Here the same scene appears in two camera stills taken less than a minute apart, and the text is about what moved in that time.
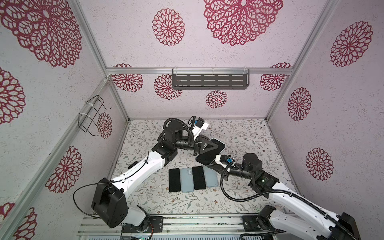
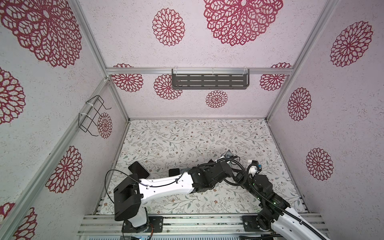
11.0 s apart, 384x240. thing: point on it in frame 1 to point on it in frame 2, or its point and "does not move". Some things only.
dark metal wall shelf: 210,78 does not move
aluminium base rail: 174,224 does not move
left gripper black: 200,143 to 209,164
